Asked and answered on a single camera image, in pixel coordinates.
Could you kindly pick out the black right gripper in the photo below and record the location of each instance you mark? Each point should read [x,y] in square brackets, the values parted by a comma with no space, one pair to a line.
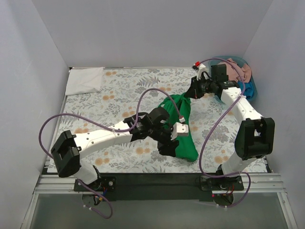
[195,88]

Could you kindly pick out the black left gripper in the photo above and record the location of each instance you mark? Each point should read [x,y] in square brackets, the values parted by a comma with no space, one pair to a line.
[165,137]

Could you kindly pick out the green t shirt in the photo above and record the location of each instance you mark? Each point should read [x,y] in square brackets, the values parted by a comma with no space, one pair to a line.
[179,107]

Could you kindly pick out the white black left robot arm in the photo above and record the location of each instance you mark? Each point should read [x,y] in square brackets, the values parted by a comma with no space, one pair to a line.
[70,149]

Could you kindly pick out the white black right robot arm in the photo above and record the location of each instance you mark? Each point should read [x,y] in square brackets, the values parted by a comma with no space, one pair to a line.
[255,137]

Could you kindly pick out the blue plastic basket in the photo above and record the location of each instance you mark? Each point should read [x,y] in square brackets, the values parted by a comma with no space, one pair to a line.
[241,65]

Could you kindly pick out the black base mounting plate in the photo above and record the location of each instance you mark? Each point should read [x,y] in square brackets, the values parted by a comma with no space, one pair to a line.
[150,193]

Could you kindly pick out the blue crumpled t shirt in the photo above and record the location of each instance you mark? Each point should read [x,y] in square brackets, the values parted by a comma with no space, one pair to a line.
[249,89]

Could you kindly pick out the pink crumpled t shirt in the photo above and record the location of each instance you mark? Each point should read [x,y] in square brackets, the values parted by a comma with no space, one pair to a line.
[235,73]

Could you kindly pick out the floral patterned table cloth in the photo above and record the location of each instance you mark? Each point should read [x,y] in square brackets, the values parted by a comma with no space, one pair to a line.
[124,91]

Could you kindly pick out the folded white t shirt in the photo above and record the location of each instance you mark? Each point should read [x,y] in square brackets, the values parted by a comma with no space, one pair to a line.
[83,81]

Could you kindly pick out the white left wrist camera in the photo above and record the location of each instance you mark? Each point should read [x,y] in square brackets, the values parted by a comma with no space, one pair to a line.
[179,130]

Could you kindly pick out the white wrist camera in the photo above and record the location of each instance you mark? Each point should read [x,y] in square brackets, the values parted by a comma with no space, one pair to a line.
[179,130]
[201,71]

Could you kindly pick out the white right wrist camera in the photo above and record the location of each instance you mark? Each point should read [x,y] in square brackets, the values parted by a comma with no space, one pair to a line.
[201,71]

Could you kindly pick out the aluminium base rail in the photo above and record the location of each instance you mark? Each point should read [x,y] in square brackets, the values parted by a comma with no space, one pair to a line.
[255,182]

